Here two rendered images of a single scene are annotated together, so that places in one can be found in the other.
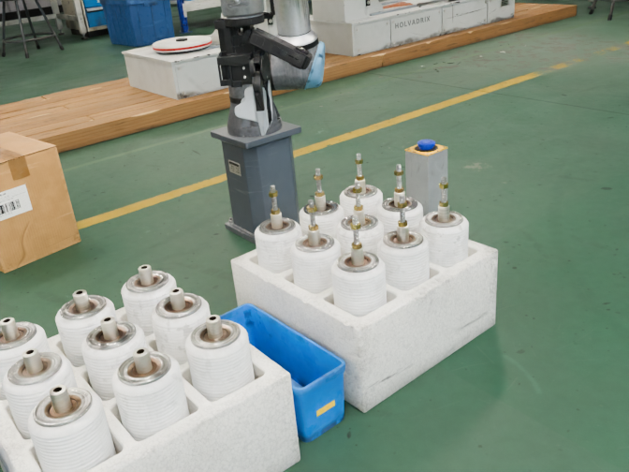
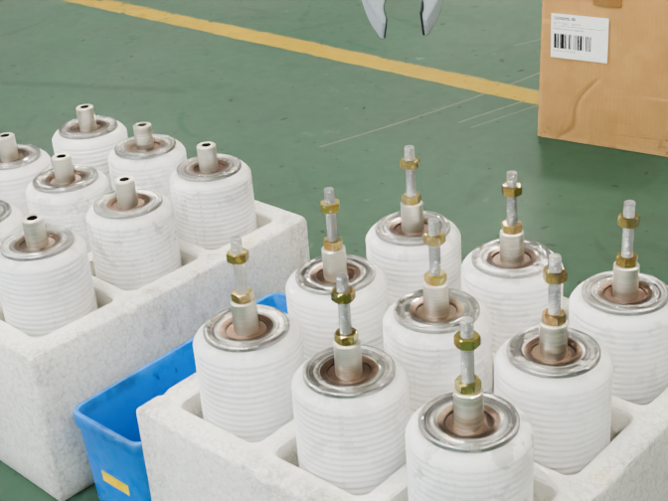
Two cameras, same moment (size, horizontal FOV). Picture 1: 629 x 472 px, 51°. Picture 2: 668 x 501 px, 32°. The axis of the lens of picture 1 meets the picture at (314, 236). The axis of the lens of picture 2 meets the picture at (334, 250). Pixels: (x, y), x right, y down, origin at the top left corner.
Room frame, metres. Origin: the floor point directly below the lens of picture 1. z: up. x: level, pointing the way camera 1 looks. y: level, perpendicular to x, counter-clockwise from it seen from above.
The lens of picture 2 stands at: (0.99, -0.94, 0.76)
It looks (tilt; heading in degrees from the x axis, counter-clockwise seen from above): 27 degrees down; 81
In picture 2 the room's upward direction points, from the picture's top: 4 degrees counter-clockwise
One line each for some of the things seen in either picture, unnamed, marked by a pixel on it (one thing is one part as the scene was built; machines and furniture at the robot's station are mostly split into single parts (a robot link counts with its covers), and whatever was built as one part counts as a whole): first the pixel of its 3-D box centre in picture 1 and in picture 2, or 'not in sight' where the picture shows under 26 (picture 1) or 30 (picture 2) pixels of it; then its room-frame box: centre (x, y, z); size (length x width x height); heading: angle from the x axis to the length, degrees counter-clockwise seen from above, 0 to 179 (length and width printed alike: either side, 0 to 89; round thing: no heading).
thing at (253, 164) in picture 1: (261, 179); not in sight; (1.78, 0.14, 0.15); 0.19 x 0.19 x 0.30; 36
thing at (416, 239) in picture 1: (402, 239); (349, 372); (1.11, -0.17, 0.25); 0.08 x 0.08 x 0.01
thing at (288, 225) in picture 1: (277, 227); (413, 229); (1.22, 0.07, 0.25); 0.08 x 0.08 x 0.01
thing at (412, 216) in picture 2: (276, 220); (412, 217); (1.22, 0.07, 0.26); 0.02 x 0.02 x 0.03
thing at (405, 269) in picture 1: (404, 281); (356, 462); (1.11, -0.17, 0.16); 0.10 x 0.10 x 0.18
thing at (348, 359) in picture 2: (402, 233); (348, 358); (1.11, -0.17, 0.26); 0.02 x 0.02 x 0.03
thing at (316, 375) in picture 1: (274, 368); (220, 408); (1.01, 0.10, 0.06); 0.30 x 0.11 x 0.12; 38
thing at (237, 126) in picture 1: (253, 110); not in sight; (1.78, 0.14, 0.35); 0.15 x 0.15 x 0.10
